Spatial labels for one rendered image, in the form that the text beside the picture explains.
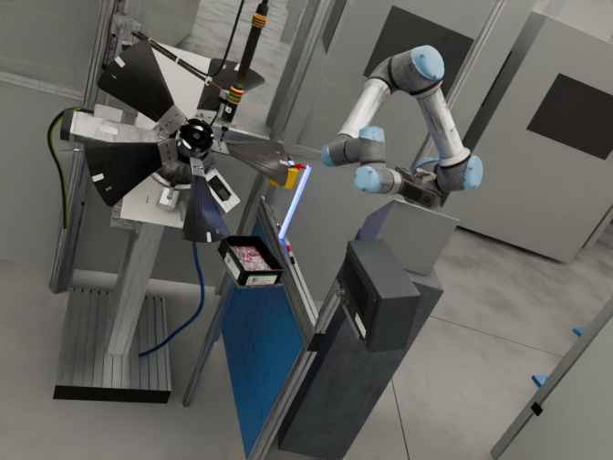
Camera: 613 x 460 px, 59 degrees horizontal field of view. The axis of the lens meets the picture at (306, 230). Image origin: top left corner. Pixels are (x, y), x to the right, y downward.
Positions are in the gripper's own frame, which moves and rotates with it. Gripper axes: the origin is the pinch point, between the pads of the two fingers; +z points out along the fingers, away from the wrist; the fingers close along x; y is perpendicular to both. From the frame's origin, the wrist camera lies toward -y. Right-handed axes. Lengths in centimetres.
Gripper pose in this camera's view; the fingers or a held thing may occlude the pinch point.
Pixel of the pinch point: (429, 189)
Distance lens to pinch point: 184.7
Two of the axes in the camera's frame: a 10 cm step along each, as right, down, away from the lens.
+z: 6.7, -0.1, 7.4
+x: -4.0, 8.4, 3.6
